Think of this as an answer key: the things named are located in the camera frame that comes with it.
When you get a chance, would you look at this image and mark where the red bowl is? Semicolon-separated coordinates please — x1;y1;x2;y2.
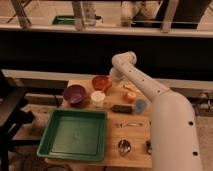
92;75;112;91

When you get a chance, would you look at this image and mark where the silver fork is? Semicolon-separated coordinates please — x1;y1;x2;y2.
116;123;143;128

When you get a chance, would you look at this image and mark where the small metal cup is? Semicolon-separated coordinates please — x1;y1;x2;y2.
118;139;131;156

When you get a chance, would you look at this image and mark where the black chair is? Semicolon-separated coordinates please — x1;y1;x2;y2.
0;70;38;171

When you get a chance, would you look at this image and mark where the wooden table board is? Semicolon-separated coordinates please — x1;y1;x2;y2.
45;81;152;169

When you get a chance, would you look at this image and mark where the white plastic cup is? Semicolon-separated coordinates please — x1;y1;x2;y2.
91;91;105;108

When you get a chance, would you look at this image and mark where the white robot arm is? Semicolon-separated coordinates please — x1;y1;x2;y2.
110;51;203;171

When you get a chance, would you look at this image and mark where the small black metal tin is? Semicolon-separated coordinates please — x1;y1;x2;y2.
145;140;152;155

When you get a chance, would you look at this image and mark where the green plastic tray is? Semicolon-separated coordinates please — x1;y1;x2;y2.
37;109;107;162

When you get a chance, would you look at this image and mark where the purple bowl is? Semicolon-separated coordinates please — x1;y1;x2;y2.
63;85;86;104

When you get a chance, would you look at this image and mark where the black rectangular block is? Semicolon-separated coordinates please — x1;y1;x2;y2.
112;105;132;114

